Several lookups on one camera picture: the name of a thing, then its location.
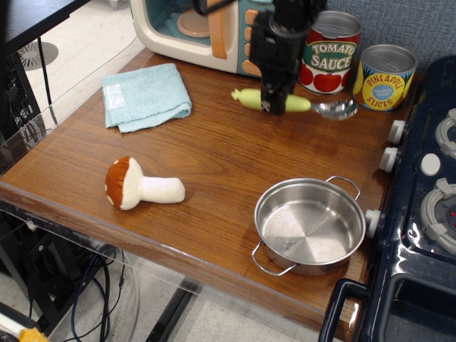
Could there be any dark blue toy stove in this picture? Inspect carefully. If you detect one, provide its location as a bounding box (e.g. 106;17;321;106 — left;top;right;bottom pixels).
319;56;455;341

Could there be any white stove knob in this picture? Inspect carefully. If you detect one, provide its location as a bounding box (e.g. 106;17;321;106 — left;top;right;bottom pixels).
388;120;406;145
365;209;381;239
380;147;398;173

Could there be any blue cable under table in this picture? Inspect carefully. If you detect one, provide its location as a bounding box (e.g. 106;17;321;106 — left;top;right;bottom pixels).
71;245;125;342

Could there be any white stove knob lower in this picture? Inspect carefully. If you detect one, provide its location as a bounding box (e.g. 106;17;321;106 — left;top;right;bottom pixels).
365;209;381;239

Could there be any light blue folded cloth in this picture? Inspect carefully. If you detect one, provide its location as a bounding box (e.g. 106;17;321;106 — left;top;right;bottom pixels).
101;63;192;133

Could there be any tomato sauce can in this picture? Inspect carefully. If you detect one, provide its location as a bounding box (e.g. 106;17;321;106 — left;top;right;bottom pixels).
299;11;362;94

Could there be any white stove knob upper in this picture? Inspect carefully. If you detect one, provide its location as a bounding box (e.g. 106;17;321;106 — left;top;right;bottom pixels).
388;120;406;145

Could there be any stainless steel pot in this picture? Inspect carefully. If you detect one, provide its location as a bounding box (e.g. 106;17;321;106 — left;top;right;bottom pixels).
252;176;366;277

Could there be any black desk at left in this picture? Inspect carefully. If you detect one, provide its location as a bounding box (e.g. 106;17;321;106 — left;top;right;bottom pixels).
1;1;87;142

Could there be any toy teal microwave oven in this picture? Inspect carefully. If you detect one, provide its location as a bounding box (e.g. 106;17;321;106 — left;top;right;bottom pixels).
130;1;274;77

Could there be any plush brown mushroom toy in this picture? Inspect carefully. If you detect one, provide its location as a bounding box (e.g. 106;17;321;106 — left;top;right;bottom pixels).
105;156;186;210

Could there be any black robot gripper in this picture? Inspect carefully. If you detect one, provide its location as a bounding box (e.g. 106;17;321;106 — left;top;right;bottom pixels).
249;1;327;115

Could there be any white stove knob middle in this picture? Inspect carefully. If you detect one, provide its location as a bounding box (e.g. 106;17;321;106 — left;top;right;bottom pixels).
380;147;398;173

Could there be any yellow handled metal spoon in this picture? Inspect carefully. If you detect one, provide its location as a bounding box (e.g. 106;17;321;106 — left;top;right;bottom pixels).
231;88;358;121

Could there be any pineapple slices can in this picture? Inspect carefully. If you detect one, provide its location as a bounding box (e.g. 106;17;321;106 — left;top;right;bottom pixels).
352;44;418;112

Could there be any black cable under table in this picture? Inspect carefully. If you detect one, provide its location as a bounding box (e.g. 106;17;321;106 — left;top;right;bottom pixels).
62;249;125;342

